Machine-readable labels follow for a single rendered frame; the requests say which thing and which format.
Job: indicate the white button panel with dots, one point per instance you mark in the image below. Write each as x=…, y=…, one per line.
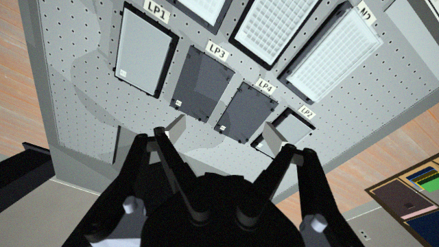
x=418, y=23

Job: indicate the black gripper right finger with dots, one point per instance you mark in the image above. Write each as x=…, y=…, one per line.
x=322, y=224

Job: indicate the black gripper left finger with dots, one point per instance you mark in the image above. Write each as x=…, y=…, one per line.
x=119, y=219

